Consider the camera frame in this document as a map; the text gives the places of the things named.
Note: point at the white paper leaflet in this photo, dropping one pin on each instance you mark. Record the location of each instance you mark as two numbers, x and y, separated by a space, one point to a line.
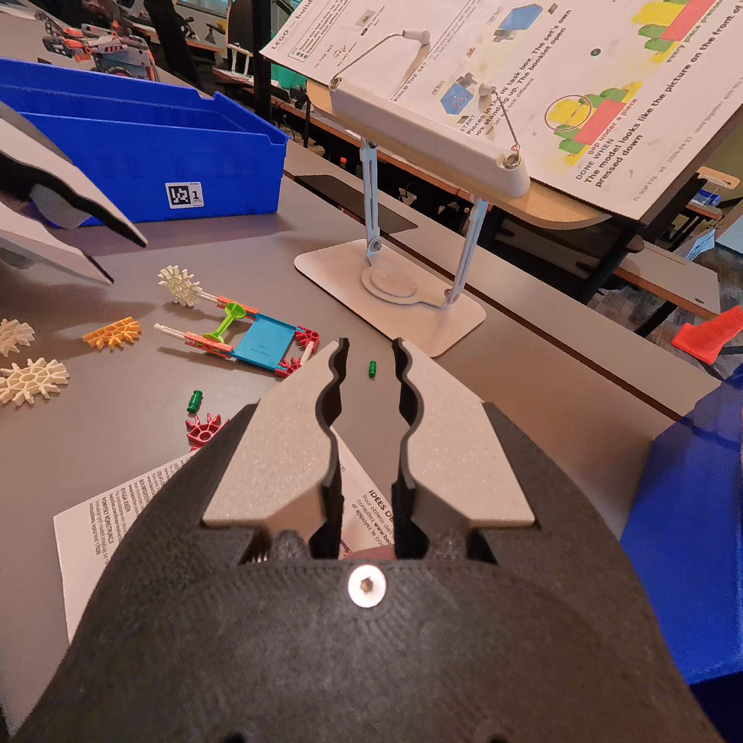
93 534

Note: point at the background table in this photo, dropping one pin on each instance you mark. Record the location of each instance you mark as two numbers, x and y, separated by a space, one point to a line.
667 273

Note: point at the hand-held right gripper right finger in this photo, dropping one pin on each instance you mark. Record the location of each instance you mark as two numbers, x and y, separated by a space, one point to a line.
464 464

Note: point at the white wooden book stand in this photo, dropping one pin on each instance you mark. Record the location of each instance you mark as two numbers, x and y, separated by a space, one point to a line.
429 325

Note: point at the white snowflake connector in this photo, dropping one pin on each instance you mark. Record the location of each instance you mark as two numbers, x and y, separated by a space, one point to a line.
39 377
14 336

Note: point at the red orange flat object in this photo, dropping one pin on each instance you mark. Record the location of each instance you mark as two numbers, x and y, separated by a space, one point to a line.
708 339

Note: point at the light blue paper card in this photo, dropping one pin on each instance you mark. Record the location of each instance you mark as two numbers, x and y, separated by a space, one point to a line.
703 244

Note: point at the blue storage bin with tag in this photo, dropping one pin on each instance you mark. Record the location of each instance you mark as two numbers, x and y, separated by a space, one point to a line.
174 156

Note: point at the plain blue storage bin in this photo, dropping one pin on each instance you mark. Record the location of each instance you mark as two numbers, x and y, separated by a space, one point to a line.
685 522

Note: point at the orange half circle connector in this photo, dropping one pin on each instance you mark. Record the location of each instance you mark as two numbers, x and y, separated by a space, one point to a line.
113 334

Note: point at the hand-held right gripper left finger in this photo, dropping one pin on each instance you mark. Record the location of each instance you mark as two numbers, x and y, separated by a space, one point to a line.
273 458

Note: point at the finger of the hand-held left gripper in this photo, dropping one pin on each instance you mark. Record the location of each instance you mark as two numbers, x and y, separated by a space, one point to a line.
46 156
35 238

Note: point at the colourful construction toy frame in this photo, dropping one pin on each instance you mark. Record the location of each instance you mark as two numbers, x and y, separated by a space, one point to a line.
264 345

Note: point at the grey orange toy robot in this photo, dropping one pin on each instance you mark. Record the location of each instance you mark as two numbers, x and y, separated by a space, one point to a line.
116 52

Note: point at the printed instruction sheet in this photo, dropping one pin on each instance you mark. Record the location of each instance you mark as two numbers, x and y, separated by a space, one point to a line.
522 58

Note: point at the red toy connector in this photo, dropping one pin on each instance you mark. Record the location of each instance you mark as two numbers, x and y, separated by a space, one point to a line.
203 430

